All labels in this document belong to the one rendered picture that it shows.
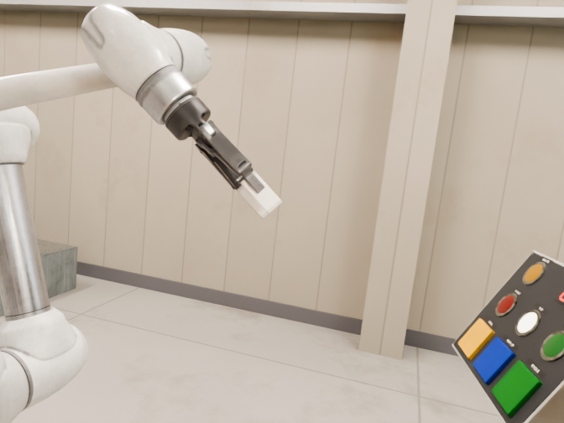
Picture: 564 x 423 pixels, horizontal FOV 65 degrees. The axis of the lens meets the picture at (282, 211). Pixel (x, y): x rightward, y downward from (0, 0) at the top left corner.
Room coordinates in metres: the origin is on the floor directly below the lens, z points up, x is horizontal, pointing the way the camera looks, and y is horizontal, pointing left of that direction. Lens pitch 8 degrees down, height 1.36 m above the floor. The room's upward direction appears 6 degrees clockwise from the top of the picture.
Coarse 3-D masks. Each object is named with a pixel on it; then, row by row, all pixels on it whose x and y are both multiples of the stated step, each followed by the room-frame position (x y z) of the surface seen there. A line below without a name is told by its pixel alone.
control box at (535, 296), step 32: (544, 256) 0.91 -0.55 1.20; (512, 288) 0.92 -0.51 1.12; (544, 288) 0.83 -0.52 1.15; (512, 320) 0.84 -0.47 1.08; (544, 320) 0.76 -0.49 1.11; (480, 352) 0.85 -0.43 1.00; (480, 384) 0.78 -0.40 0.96; (544, 384) 0.66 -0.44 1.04; (512, 416) 0.66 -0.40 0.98; (544, 416) 0.63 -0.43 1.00
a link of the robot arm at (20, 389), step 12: (0, 360) 0.89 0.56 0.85; (12, 360) 0.93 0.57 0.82; (0, 372) 0.87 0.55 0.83; (12, 372) 0.90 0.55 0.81; (24, 372) 0.94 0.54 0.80; (0, 384) 0.87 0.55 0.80; (12, 384) 0.89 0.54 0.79; (24, 384) 0.92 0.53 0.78; (0, 396) 0.86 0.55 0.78; (12, 396) 0.89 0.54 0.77; (24, 396) 0.92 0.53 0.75; (0, 408) 0.86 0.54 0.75; (12, 408) 0.89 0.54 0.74; (0, 420) 0.86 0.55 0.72; (12, 420) 0.91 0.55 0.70
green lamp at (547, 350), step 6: (552, 336) 0.71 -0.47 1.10; (558, 336) 0.70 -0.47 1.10; (546, 342) 0.71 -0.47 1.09; (552, 342) 0.70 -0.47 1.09; (558, 342) 0.69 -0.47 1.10; (546, 348) 0.70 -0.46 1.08; (552, 348) 0.69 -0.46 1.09; (558, 348) 0.68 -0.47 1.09; (546, 354) 0.69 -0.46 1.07; (552, 354) 0.68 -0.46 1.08
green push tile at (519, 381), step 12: (516, 372) 0.72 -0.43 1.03; (528, 372) 0.69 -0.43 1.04; (504, 384) 0.72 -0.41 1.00; (516, 384) 0.70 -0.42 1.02; (528, 384) 0.67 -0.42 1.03; (540, 384) 0.66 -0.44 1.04; (504, 396) 0.70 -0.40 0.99; (516, 396) 0.68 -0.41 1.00; (528, 396) 0.66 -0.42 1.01; (504, 408) 0.68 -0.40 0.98; (516, 408) 0.66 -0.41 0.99
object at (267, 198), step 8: (256, 176) 0.72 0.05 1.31; (248, 184) 0.72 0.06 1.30; (264, 184) 0.72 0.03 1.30; (256, 192) 0.72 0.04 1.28; (264, 192) 0.72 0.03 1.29; (272, 192) 0.72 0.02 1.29; (256, 200) 0.72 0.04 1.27; (264, 200) 0.71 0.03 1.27; (272, 200) 0.72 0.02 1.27; (280, 200) 0.72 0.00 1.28; (264, 208) 0.71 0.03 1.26; (272, 208) 0.71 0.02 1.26
